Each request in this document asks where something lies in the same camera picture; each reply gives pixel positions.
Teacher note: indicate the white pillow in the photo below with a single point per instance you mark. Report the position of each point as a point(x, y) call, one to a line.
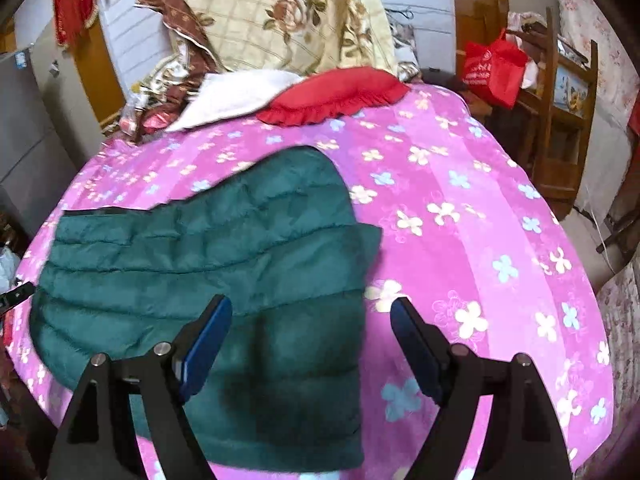
point(230, 97)

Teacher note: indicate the floral curtain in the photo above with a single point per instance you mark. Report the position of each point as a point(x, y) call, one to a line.
point(600, 20)

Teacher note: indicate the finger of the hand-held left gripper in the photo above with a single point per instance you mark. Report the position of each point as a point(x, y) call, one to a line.
point(15, 296)

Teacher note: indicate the brown patterned blanket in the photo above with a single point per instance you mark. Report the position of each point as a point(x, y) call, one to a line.
point(175, 25)

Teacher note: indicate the wooden side shelf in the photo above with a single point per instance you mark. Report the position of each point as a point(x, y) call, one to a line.
point(555, 135)

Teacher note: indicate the pink floral bed sheet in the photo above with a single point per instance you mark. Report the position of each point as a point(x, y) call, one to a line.
point(450, 185)

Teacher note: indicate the floral cloth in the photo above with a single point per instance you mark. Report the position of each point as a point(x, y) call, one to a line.
point(622, 350)

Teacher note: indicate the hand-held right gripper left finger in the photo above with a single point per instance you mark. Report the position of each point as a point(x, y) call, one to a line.
point(210, 340)

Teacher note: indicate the red shopping bag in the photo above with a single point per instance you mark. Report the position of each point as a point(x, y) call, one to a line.
point(492, 72)

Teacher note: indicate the red hanging decoration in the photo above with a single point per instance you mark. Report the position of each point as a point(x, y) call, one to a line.
point(72, 0)

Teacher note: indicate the grey cabinet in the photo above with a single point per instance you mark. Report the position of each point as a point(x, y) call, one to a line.
point(25, 135)

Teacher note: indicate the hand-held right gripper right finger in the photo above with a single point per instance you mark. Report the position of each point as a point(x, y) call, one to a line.
point(415, 345)

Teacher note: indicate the red ruffled cushion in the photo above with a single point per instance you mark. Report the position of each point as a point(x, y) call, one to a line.
point(335, 95)

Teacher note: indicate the green puffer jacket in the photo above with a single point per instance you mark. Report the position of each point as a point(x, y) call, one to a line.
point(200, 240)

